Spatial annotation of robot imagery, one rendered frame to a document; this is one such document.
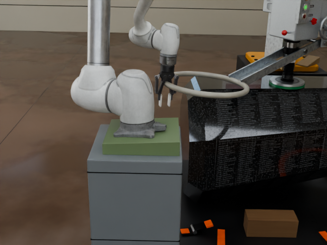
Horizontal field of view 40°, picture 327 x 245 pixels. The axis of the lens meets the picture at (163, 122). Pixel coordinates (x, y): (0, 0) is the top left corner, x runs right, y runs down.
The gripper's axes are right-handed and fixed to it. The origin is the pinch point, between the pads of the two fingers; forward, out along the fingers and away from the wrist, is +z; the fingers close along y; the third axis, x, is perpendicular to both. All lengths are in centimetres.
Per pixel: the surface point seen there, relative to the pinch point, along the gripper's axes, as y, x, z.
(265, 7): 111, 101, -42
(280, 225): 69, -28, 70
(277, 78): 81, 21, -6
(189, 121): 21.8, 14.6, 18.8
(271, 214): 66, -21, 67
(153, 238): -21, -60, 44
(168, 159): -17, -61, 5
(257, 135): 56, -8, 20
